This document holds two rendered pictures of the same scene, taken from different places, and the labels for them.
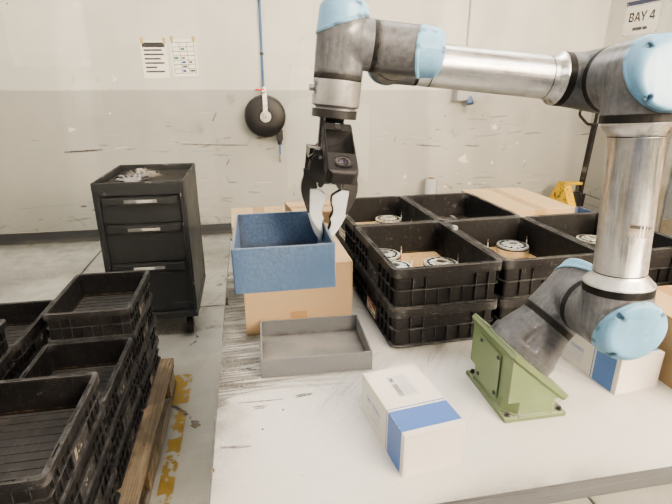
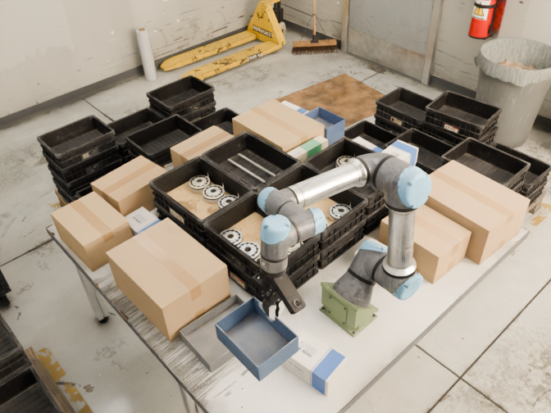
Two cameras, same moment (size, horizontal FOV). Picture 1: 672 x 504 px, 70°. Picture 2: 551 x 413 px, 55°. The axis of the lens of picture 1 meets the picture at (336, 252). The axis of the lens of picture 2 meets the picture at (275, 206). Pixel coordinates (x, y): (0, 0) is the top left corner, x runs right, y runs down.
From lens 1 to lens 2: 116 cm
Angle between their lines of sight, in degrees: 33
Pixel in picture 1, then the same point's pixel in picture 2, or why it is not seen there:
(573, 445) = (387, 335)
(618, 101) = (396, 202)
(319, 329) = (216, 314)
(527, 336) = (357, 293)
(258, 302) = (175, 320)
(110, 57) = not seen: outside the picture
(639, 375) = not seen: hidden behind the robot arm
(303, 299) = (201, 302)
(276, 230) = (235, 318)
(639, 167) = (407, 225)
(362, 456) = (302, 395)
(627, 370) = not seen: hidden behind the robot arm
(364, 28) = (291, 235)
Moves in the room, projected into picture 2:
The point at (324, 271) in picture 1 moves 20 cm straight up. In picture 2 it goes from (294, 348) to (293, 303)
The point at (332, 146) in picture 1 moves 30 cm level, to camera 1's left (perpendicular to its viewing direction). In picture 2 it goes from (287, 294) to (186, 345)
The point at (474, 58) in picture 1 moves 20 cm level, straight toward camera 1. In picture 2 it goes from (322, 190) to (348, 234)
